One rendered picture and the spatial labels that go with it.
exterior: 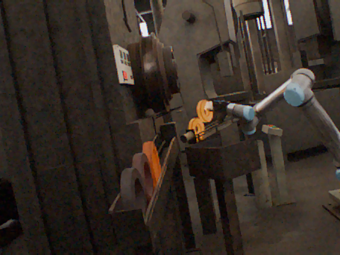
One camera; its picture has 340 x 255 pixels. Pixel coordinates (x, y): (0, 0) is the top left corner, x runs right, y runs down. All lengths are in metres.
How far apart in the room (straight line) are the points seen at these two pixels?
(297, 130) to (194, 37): 1.78
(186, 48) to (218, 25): 0.52
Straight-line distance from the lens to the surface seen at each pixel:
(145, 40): 1.99
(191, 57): 4.79
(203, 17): 4.81
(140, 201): 1.12
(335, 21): 5.19
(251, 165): 1.53
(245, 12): 10.84
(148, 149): 1.34
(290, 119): 4.22
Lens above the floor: 0.93
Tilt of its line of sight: 4 degrees down
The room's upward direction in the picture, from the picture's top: 11 degrees counter-clockwise
